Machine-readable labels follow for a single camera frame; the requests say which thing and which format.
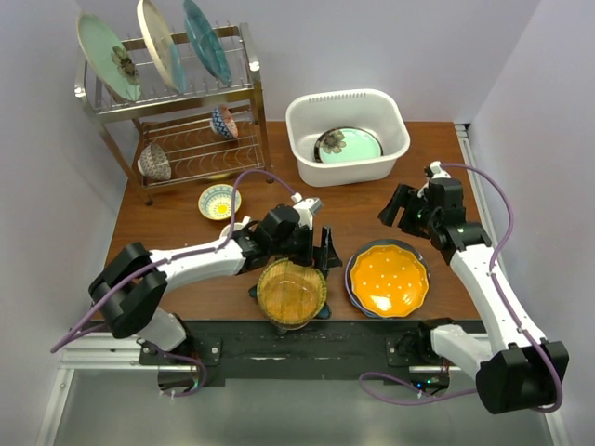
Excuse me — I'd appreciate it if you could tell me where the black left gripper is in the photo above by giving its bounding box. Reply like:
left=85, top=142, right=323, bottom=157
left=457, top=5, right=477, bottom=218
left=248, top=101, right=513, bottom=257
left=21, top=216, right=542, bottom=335
left=270, top=222, right=341, bottom=269

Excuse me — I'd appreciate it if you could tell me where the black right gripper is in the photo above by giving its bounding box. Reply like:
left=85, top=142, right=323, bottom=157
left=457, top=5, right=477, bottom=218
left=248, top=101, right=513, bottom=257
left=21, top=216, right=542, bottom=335
left=377, top=183, right=439, bottom=240

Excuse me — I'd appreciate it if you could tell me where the orange dotted scalloped plate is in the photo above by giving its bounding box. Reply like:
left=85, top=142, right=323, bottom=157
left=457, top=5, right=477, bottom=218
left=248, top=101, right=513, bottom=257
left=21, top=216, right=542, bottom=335
left=349, top=244, right=430, bottom=320

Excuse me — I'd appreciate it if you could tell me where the mint green flower plate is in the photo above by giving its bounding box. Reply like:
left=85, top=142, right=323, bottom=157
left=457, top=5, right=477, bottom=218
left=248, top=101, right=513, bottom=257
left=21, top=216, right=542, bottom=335
left=317, top=128, right=382, bottom=164

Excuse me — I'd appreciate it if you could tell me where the black striped rim plate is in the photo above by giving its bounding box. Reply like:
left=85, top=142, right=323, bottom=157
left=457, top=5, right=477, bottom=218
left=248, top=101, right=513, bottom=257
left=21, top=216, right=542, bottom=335
left=313, top=127, right=385, bottom=164

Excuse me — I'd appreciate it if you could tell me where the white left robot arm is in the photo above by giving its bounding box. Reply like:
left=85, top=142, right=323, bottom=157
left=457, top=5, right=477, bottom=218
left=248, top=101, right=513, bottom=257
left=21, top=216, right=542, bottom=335
left=89, top=204, right=342, bottom=364

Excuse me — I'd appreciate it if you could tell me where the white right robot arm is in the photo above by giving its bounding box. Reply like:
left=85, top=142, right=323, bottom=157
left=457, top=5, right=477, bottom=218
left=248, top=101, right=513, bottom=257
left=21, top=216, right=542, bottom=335
left=378, top=177, right=569, bottom=414

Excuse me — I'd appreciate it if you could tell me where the white plastic bin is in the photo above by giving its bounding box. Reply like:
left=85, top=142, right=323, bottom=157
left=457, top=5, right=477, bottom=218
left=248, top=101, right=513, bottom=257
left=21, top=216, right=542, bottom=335
left=285, top=88, right=410, bottom=187

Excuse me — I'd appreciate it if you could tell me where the dark blue star plate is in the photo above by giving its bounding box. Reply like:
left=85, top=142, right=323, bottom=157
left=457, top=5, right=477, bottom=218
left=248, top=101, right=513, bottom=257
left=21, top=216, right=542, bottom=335
left=270, top=302, right=332, bottom=335

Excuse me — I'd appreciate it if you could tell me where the orange woven pattern plate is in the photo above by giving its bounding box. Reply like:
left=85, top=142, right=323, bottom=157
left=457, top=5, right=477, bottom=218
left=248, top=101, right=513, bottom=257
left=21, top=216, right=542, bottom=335
left=257, top=258, right=327, bottom=330

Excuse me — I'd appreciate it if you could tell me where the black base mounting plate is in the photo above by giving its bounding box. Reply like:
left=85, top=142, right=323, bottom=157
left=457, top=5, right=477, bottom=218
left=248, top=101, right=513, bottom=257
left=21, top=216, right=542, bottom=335
left=123, top=319, right=470, bottom=389

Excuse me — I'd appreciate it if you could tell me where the white ceramic mug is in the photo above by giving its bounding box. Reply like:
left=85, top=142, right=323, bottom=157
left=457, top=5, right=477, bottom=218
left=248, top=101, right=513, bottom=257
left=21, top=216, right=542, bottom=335
left=219, top=222, right=245, bottom=238

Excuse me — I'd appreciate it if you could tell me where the yellow blue patterned saucer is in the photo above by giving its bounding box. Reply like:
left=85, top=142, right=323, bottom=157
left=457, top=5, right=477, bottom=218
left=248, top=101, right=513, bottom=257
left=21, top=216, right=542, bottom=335
left=197, top=184, right=242, bottom=221

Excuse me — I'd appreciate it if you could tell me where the blue white patterned bowl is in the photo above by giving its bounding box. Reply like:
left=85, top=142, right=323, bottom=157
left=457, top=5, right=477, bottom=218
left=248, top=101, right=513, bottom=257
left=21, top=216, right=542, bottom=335
left=210, top=105, right=239, bottom=139

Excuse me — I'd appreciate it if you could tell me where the stainless steel dish rack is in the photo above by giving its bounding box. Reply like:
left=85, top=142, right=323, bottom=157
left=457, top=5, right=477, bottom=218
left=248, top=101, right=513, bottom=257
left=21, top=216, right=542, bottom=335
left=74, top=23, right=272, bottom=205

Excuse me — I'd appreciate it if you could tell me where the grey patterned bowl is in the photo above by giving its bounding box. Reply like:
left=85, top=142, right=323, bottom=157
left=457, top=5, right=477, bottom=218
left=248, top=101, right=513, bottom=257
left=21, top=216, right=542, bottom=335
left=137, top=142, right=172, bottom=181

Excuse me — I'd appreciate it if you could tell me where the teal plate on rack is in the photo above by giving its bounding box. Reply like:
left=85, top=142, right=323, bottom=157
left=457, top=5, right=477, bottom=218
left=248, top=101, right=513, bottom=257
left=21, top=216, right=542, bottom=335
left=183, top=0, right=232, bottom=86

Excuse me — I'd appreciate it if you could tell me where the cream plate on rack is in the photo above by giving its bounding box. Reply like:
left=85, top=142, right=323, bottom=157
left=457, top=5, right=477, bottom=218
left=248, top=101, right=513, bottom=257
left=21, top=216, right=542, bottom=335
left=137, top=0, right=187, bottom=94

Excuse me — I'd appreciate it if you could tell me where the mint flower plate on rack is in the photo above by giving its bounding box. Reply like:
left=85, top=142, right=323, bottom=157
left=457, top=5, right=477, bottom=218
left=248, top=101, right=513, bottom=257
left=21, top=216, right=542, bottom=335
left=76, top=13, right=140, bottom=102

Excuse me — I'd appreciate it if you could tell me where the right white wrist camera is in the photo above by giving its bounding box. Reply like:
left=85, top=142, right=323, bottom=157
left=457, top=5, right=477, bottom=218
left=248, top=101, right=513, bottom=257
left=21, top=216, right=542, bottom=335
left=423, top=161, right=451, bottom=190

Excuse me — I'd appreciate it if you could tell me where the aluminium frame rail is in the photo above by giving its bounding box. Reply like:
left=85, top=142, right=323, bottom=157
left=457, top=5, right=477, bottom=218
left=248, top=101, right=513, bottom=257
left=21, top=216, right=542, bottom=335
left=454, top=124, right=571, bottom=445

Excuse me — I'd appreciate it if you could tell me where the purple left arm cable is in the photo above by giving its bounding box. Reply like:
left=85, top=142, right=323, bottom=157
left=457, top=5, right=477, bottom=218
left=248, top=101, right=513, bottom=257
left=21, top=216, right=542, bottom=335
left=49, top=169, right=301, bottom=354

